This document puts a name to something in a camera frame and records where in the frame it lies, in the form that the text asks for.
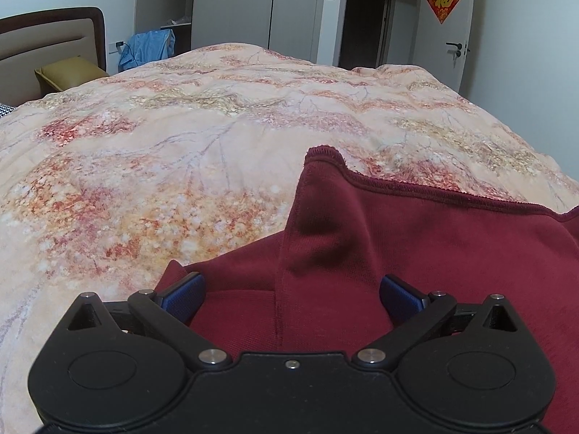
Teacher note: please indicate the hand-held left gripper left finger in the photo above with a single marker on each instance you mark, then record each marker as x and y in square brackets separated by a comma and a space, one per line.
[183, 299]

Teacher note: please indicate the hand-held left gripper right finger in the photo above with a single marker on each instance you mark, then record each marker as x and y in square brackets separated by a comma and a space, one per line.
[400, 299]

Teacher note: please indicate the dark red sweater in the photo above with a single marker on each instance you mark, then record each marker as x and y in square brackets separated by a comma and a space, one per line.
[407, 235]

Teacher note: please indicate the floral peach quilt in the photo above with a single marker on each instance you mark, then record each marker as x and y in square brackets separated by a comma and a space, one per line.
[181, 144]

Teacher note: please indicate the white door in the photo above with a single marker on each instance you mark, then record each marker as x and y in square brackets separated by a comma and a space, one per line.
[434, 63]

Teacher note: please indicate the olive green pillow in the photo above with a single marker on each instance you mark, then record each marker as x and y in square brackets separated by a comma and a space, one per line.
[68, 74]

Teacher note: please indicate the blue garment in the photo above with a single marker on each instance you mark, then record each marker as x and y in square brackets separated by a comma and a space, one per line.
[149, 47]

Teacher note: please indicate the houndstooth pillow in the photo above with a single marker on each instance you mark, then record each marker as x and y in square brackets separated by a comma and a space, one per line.
[7, 109]

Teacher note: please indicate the white folded cloth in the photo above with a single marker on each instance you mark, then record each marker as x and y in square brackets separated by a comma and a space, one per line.
[176, 21]

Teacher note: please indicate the beige brown-framed headboard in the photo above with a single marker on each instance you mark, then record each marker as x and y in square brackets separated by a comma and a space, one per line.
[45, 38]

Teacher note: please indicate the grey wardrobe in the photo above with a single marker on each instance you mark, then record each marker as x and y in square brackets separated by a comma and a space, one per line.
[235, 4]

